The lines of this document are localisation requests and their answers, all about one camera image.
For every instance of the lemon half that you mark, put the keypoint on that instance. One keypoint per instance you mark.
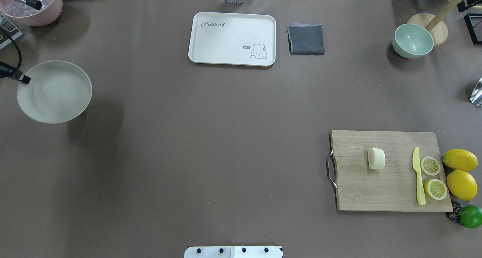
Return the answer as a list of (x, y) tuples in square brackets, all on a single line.
[(435, 189), (430, 166)]

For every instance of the dark grape bunch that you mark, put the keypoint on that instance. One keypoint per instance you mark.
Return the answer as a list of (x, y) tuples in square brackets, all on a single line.
[(455, 214)]

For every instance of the lower lemon half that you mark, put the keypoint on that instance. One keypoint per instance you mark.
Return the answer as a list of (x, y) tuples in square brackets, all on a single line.
[(435, 189)]

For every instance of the green lime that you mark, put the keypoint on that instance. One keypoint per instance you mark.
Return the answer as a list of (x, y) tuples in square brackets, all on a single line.
[(471, 216)]

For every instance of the green bowl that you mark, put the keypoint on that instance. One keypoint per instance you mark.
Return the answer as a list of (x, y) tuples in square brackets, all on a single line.
[(412, 41)]

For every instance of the wooden cup stand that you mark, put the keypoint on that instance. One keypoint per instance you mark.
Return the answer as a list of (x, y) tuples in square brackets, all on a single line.
[(434, 24)]

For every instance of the upper lemon half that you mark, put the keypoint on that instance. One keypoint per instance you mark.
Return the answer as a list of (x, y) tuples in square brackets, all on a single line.
[(430, 166)]

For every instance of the yellow plastic knife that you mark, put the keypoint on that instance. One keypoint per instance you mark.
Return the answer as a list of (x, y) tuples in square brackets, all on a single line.
[(419, 190)]

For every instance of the cream rabbit tray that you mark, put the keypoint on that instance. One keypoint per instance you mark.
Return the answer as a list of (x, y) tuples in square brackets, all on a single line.
[(233, 38)]

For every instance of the grey folded cloth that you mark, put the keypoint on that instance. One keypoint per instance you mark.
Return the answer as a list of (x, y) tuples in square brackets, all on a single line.
[(306, 39)]

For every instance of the steel ice scoop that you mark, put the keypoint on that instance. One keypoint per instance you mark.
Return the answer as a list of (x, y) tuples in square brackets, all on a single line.
[(476, 95)]

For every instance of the pink ice bowl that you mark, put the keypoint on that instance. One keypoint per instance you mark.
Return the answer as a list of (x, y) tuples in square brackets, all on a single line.
[(49, 12)]

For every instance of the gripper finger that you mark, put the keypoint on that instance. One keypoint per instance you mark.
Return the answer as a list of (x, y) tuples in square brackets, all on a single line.
[(11, 72)]

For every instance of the wooden cutting board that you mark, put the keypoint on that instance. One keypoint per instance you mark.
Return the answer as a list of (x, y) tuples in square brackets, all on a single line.
[(393, 188)]

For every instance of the whole lemon far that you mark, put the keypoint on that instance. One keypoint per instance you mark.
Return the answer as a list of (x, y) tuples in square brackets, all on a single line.
[(460, 159)]

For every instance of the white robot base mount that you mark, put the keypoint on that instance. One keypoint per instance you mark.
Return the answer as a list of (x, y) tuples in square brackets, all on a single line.
[(234, 252)]

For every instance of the white wire cup rack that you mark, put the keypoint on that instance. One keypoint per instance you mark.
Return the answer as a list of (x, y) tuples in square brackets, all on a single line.
[(9, 30)]

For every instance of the beige round plate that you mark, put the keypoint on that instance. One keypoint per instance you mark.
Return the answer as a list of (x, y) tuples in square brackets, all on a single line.
[(57, 92)]

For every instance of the black tray frame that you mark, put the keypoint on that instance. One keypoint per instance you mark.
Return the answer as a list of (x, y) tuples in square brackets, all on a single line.
[(473, 22)]

